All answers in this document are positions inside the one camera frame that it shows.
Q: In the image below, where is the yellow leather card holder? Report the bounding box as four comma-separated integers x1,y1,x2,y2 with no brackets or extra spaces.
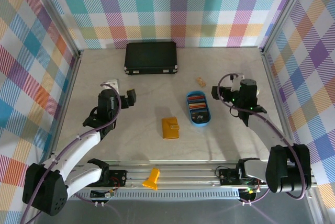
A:
161,117,181,140

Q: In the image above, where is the black VIP card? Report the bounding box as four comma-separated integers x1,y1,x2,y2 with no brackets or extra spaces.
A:
192,112,210,125

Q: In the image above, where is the blue oval card tray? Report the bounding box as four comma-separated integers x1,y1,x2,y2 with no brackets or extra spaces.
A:
186,91,211,128

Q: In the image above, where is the black hard case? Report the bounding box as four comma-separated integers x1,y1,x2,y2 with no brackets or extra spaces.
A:
123,41,180,76

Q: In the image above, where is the yellow plastic scraper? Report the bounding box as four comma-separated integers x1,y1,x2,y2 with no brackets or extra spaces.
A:
142,167,161,191

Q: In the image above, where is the small connector board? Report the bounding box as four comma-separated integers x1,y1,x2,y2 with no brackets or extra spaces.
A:
239,187,260,201
90,188,116,200

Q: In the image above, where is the slotted metal strip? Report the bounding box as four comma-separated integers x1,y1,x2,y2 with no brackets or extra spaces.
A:
41,191,314,200

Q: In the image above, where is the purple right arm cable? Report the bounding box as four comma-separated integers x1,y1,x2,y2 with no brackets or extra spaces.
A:
217,73,307,205

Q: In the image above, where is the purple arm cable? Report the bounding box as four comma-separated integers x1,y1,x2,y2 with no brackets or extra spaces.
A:
20,82,124,224
217,73,307,205

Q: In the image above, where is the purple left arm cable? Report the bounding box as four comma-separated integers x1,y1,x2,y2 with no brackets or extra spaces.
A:
20,82,124,224

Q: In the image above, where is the aluminium side rail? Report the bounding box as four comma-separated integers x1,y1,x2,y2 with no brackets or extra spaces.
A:
46,56,82,169
261,50,300,166

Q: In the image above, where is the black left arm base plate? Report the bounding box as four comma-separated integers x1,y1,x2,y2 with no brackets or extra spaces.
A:
80,169,128,187

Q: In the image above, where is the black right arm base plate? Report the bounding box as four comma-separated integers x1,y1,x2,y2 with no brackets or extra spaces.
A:
218,166,267,186

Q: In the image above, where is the aluminium frame rail beam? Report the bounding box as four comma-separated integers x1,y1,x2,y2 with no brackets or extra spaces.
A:
28,165,319,190

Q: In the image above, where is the aluminium frame post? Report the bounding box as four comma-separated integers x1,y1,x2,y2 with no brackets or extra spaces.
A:
32,0,82,58
260,0,314,55

